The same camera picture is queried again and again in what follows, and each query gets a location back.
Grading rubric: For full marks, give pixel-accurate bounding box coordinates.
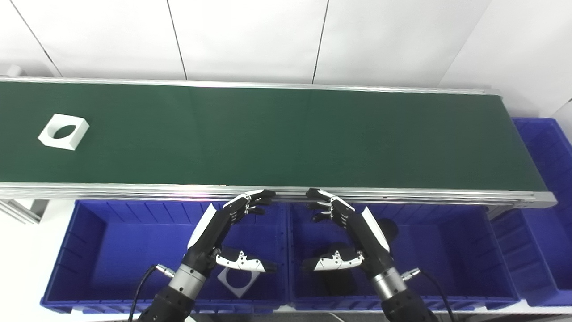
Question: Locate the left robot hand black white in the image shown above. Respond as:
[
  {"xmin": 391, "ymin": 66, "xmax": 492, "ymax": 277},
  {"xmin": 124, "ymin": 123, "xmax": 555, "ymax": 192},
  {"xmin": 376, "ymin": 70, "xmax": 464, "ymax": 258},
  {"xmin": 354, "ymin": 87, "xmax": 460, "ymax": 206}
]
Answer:
[{"xmin": 183, "ymin": 189, "xmax": 277, "ymax": 277}]

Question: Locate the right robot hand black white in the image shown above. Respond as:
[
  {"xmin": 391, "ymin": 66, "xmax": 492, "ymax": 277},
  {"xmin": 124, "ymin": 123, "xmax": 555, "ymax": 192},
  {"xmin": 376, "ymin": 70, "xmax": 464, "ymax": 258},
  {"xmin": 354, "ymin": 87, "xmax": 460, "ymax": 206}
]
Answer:
[{"xmin": 303, "ymin": 188, "xmax": 394, "ymax": 278}]

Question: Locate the white square part with hole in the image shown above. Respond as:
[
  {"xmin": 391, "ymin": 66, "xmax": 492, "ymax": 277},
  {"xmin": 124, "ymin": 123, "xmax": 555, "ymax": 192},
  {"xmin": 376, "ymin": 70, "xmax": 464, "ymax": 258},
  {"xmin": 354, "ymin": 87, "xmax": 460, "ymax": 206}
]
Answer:
[
  {"xmin": 218, "ymin": 267, "xmax": 261, "ymax": 298},
  {"xmin": 38, "ymin": 114, "xmax": 89, "ymax": 151}
]

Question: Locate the black block part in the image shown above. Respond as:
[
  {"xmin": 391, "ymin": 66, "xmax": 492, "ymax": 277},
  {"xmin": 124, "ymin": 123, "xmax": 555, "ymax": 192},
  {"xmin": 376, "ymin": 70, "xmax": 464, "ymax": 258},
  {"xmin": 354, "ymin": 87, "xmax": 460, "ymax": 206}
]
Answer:
[{"xmin": 320, "ymin": 242, "xmax": 359, "ymax": 296}]

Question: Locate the green conveyor belt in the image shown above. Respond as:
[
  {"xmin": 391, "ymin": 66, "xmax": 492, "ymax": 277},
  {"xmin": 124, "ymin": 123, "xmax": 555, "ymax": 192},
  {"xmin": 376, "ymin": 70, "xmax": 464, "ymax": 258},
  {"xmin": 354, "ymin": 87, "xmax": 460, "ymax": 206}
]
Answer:
[
  {"xmin": 0, "ymin": 76, "xmax": 558, "ymax": 208},
  {"xmin": 0, "ymin": 82, "xmax": 548, "ymax": 192}
]

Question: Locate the blue plastic bin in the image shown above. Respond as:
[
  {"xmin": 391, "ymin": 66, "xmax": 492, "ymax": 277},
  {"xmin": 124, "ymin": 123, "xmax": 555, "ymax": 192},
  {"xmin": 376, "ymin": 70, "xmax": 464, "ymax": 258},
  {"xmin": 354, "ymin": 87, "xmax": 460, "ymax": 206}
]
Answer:
[
  {"xmin": 489, "ymin": 117, "xmax": 572, "ymax": 307},
  {"xmin": 40, "ymin": 200, "xmax": 290, "ymax": 314},
  {"xmin": 286, "ymin": 202, "xmax": 521, "ymax": 311}
]

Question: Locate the aluminium conveyor support leg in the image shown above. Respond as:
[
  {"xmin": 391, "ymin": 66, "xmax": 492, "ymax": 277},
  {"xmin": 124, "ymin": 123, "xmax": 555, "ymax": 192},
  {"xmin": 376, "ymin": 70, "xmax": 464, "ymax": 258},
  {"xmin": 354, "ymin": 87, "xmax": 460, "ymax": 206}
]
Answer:
[{"xmin": 0, "ymin": 199, "xmax": 49, "ymax": 224}]

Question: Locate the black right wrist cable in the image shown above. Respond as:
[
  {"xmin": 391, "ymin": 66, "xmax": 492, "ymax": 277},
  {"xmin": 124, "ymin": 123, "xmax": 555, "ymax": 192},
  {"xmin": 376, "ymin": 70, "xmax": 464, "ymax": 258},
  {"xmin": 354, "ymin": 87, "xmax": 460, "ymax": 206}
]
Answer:
[{"xmin": 402, "ymin": 267, "xmax": 449, "ymax": 322}]

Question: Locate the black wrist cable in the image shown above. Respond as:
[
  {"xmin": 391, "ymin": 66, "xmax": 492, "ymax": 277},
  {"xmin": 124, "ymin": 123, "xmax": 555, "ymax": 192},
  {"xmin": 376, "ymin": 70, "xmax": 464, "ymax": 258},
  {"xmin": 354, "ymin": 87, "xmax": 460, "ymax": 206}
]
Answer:
[
  {"xmin": 402, "ymin": 267, "xmax": 449, "ymax": 322},
  {"xmin": 129, "ymin": 264, "xmax": 175, "ymax": 322}
]

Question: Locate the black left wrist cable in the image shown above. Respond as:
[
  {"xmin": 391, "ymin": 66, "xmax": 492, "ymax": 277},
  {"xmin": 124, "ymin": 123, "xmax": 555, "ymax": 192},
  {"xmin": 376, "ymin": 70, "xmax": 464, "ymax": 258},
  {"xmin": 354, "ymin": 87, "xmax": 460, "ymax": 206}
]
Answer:
[{"xmin": 129, "ymin": 264, "xmax": 175, "ymax": 322}]

